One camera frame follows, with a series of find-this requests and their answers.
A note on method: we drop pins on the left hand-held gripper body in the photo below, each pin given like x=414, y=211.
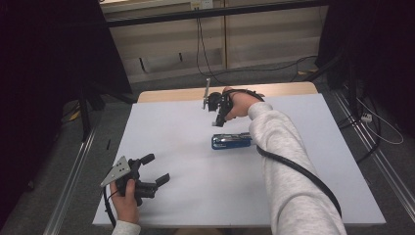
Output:
x=140, y=189

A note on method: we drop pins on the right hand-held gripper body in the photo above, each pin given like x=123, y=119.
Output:
x=219, y=99

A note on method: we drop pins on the person's left hand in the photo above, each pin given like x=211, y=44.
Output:
x=126, y=205

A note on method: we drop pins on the person's right hand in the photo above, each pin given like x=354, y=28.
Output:
x=243, y=106

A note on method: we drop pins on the white table cover sheet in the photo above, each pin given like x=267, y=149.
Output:
x=189, y=182

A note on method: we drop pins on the small black floor object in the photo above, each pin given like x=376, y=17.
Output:
x=108, y=144

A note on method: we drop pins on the beige wooden cabinet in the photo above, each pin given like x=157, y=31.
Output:
x=267, y=42

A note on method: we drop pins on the black metal stand leg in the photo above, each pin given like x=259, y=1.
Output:
x=86, y=114

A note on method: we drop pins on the black horizontal metal bar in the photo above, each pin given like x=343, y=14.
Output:
x=212, y=13

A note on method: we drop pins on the black curtain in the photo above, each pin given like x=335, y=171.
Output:
x=375, y=49
x=49, y=65

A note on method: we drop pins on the white power strip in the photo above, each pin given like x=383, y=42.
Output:
x=366, y=117

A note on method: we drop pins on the aluminium floor rail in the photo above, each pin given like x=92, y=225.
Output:
x=70, y=182
x=378, y=156

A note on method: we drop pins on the white wall socket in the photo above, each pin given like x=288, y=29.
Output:
x=202, y=4

